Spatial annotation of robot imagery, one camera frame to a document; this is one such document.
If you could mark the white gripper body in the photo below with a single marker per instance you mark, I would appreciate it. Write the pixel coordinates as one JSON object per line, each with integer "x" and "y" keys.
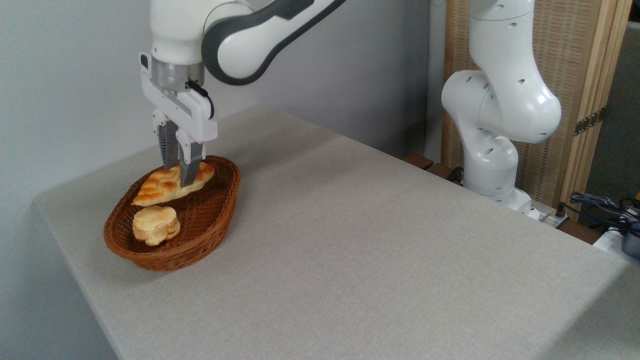
{"x": 197, "y": 117}

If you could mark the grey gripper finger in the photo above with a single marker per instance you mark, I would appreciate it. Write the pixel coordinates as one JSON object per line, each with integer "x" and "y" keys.
{"x": 170, "y": 145}
{"x": 191, "y": 162}

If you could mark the braided golden bread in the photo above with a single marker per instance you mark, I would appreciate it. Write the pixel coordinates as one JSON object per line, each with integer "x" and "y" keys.
{"x": 160, "y": 187}

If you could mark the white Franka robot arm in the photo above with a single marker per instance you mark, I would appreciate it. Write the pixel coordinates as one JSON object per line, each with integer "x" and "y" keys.
{"x": 500, "y": 100}

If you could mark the brown wicker basket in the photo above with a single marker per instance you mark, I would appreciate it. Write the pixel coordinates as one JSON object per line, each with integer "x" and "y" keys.
{"x": 210, "y": 215}

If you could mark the round pale bread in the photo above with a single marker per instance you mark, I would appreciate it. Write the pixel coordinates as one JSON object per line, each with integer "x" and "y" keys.
{"x": 156, "y": 225}

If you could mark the brown wooden block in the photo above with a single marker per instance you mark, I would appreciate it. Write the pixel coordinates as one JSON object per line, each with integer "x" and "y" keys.
{"x": 417, "y": 161}
{"x": 440, "y": 171}

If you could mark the wooden woven folding screen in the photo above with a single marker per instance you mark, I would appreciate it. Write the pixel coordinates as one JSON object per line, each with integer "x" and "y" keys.
{"x": 567, "y": 50}

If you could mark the black screen hinge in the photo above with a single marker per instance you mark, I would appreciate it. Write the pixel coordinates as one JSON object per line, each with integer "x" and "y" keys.
{"x": 589, "y": 121}

